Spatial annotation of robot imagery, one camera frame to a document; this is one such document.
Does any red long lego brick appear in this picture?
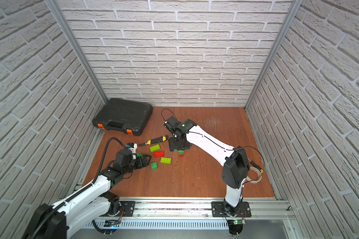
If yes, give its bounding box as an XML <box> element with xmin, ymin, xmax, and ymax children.
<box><xmin>154</xmin><ymin>151</ymin><xmax>165</xmax><ymax>157</ymax></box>

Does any lime green long lego brick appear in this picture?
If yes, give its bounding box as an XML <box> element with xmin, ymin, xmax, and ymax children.
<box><xmin>149</xmin><ymin>144</ymin><xmax>161</xmax><ymax>153</ymax></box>

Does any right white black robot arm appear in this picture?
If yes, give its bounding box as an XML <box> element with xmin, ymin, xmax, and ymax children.
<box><xmin>164</xmin><ymin>117</ymin><xmax>250</xmax><ymax>214</ymax></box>

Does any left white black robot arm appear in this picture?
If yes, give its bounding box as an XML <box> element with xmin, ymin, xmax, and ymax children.
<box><xmin>22</xmin><ymin>148</ymin><xmax>152</xmax><ymax>239</ymax></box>

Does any yellow black utility knife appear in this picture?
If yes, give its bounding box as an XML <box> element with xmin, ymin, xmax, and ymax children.
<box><xmin>138</xmin><ymin>135</ymin><xmax>168</xmax><ymax>146</ymax></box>

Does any black plastic tool case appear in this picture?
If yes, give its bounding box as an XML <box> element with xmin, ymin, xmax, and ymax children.
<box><xmin>92</xmin><ymin>98</ymin><xmax>153</xmax><ymax>136</ymax></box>

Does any clear tape roll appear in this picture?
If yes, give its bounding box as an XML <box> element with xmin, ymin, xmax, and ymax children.
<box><xmin>246</xmin><ymin>166</ymin><xmax>263</xmax><ymax>184</ymax></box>

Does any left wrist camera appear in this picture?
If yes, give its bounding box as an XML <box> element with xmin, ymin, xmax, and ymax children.
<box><xmin>126</xmin><ymin>142</ymin><xmax>138</xmax><ymax>154</ymax></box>

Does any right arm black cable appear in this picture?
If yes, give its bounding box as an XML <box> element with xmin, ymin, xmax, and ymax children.
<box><xmin>161</xmin><ymin>108</ymin><xmax>265</xmax><ymax>180</ymax></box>

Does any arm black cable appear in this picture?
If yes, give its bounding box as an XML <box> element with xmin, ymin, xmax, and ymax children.
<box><xmin>161</xmin><ymin>108</ymin><xmax>265</xmax><ymax>180</ymax></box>
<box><xmin>30</xmin><ymin>136</ymin><xmax>129</xmax><ymax>239</ymax></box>

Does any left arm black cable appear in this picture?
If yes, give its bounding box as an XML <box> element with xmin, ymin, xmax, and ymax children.
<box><xmin>30</xmin><ymin>136</ymin><xmax>129</xmax><ymax>239</ymax></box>

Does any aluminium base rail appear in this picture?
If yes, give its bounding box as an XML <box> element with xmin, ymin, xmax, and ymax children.
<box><xmin>48</xmin><ymin>195</ymin><xmax>297</xmax><ymax>231</ymax></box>

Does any yellow handled screwdriver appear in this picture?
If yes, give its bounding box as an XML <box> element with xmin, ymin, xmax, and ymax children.
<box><xmin>249</xmin><ymin>159</ymin><xmax>264</xmax><ymax>174</ymax></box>

